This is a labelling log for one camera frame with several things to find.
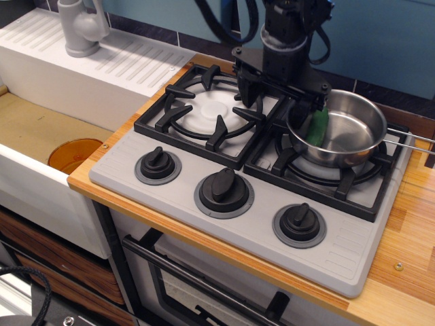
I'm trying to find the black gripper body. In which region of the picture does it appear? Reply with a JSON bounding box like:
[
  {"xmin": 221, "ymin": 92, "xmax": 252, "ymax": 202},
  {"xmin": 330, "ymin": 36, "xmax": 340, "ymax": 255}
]
[{"xmin": 232, "ymin": 33, "xmax": 331, "ymax": 110}]

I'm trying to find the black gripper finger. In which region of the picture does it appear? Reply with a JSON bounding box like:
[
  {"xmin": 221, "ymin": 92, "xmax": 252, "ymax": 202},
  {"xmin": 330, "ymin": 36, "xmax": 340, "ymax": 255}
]
[
  {"xmin": 237, "ymin": 67, "xmax": 262, "ymax": 105},
  {"xmin": 288, "ymin": 99, "xmax": 314, "ymax": 128}
]

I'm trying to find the green toy pickle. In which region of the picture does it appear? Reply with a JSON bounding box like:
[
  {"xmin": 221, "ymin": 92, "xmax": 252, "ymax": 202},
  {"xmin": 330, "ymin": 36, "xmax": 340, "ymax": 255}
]
[{"xmin": 305, "ymin": 107, "xmax": 329, "ymax": 147}]

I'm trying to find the stainless steel pot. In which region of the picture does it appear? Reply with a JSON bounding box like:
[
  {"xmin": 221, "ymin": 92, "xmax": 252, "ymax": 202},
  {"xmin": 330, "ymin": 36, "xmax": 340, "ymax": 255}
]
[{"xmin": 286, "ymin": 90, "xmax": 431, "ymax": 168}]

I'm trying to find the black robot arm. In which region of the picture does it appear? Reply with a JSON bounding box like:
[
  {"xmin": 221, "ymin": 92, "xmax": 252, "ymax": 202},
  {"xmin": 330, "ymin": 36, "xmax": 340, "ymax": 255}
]
[{"xmin": 232, "ymin": 1, "xmax": 334, "ymax": 129}]

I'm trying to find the grey toy stove top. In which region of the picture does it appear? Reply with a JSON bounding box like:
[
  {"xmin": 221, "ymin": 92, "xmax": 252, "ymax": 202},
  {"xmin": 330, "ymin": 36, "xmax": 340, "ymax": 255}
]
[{"xmin": 89, "ymin": 65, "xmax": 413, "ymax": 297}]

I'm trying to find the black middle stove knob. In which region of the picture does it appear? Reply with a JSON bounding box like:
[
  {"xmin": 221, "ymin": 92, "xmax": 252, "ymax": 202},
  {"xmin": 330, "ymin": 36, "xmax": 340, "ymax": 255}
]
[{"xmin": 194, "ymin": 168, "xmax": 255, "ymax": 219}]

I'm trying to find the black stove knob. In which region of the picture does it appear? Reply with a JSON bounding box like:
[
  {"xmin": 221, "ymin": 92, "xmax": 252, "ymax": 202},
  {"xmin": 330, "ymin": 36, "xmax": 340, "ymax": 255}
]
[
  {"xmin": 135, "ymin": 146, "xmax": 181, "ymax": 186},
  {"xmin": 194, "ymin": 168, "xmax": 255, "ymax": 219},
  {"xmin": 273, "ymin": 202, "xmax": 327, "ymax": 249}
]

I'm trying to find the black right stove knob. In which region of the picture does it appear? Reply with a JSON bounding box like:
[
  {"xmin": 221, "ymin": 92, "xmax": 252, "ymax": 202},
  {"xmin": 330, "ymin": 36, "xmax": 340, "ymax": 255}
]
[{"xmin": 273, "ymin": 202, "xmax": 327, "ymax": 249}]

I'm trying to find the black left stove knob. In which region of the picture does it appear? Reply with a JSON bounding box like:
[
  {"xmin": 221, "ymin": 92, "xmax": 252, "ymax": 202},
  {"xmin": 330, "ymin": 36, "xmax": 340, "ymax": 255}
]
[{"xmin": 135, "ymin": 146, "xmax": 181, "ymax": 186}]

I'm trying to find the black left burner grate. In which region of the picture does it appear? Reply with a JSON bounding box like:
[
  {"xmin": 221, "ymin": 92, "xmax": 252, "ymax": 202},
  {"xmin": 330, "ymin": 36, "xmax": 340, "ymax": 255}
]
[{"xmin": 134, "ymin": 65, "xmax": 282, "ymax": 170}]

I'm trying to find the black burner grate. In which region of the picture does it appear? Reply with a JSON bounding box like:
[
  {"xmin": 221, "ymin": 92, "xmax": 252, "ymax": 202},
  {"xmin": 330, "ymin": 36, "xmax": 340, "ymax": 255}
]
[
  {"xmin": 134, "ymin": 65, "xmax": 282, "ymax": 170},
  {"xmin": 243, "ymin": 118, "xmax": 411, "ymax": 222}
]

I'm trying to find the teal cabinet left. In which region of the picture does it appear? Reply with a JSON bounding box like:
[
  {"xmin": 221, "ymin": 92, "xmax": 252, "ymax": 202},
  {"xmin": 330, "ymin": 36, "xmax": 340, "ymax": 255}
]
[{"xmin": 103, "ymin": 0, "xmax": 249, "ymax": 42}]

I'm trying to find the teal cabinet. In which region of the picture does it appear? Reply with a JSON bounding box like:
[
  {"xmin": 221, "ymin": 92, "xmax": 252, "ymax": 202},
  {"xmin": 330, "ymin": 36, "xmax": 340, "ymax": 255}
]
[
  {"xmin": 318, "ymin": 1, "xmax": 434, "ymax": 99},
  {"xmin": 103, "ymin": 0, "xmax": 249, "ymax": 42}
]

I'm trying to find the black right burner grate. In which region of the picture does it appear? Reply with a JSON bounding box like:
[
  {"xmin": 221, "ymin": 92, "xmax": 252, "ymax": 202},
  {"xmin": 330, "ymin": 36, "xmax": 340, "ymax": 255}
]
[{"xmin": 243, "ymin": 118, "xmax": 411, "ymax": 222}]

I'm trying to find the teal cabinet right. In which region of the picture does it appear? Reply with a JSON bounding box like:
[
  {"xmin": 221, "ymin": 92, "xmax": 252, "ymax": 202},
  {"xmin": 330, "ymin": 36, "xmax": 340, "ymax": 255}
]
[{"xmin": 318, "ymin": 1, "xmax": 434, "ymax": 99}]

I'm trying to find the grey toy faucet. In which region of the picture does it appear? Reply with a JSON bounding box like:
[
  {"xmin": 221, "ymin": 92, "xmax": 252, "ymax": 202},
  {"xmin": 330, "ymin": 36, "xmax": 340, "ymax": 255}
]
[{"xmin": 57, "ymin": 0, "xmax": 110, "ymax": 58}]

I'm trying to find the white toy sink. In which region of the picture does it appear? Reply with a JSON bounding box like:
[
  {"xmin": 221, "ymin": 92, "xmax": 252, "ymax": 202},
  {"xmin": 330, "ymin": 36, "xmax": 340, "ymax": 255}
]
[{"xmin": 1, "ymin": 9, "xmax": 193, "ymax": 259}]

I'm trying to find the orange plastic plate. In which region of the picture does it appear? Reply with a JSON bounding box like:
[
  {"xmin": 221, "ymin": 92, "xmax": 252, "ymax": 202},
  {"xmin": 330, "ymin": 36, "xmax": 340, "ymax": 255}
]
[{"xmin": 48, "ymin": 138, "xmax": 103, "ymax": 175}]

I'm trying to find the oven door with window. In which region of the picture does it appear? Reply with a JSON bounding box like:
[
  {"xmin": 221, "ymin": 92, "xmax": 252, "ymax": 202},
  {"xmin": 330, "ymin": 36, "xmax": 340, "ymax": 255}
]
[{"xmin": 111, "ymin": 211, "xmax": 354, "ymax": 325}]

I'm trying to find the wood grain drawer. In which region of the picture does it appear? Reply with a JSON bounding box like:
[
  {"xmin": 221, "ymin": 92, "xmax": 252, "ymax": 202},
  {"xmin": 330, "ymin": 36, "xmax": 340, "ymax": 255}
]
[{"xmin": 1, "ymin": 210, "xmax": 135, "ymax": 325}]

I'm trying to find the black blue braided cable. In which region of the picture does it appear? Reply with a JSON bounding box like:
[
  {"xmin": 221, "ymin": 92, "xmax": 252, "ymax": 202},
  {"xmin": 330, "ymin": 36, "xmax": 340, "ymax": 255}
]
[{"xmin": 193, "ymin": 0, "xmax": 332, "ymax": 65}]

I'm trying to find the black oven door handle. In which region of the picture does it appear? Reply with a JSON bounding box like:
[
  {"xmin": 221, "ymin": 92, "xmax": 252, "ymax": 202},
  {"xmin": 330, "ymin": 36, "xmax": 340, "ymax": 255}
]
[{"xmin": 122, "ymin": 229, "xmax": 290, "ymax": 325}]

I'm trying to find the black braided cable lower left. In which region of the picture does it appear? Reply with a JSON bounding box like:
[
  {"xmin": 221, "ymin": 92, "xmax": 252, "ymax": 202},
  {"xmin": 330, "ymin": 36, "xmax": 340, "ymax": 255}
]
[{"xmin": 0, "ymin": 266, "xmax": 52, "ymax": 326}]

